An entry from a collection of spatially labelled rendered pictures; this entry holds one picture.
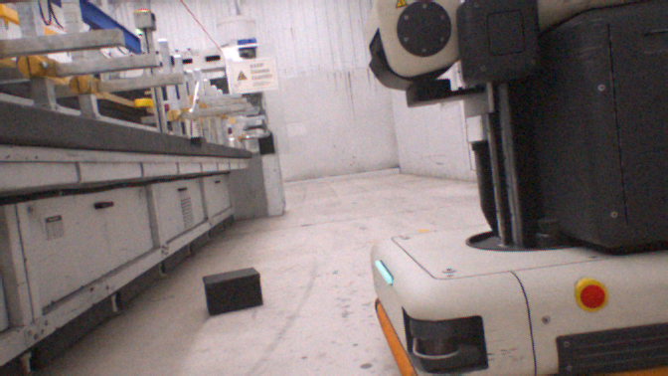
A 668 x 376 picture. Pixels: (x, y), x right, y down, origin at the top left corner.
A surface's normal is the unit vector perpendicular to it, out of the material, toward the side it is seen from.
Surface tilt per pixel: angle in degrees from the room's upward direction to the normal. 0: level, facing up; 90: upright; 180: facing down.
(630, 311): 90
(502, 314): 90
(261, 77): 90
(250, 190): 90
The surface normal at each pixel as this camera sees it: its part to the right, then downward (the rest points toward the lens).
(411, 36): 0.04, 0.05
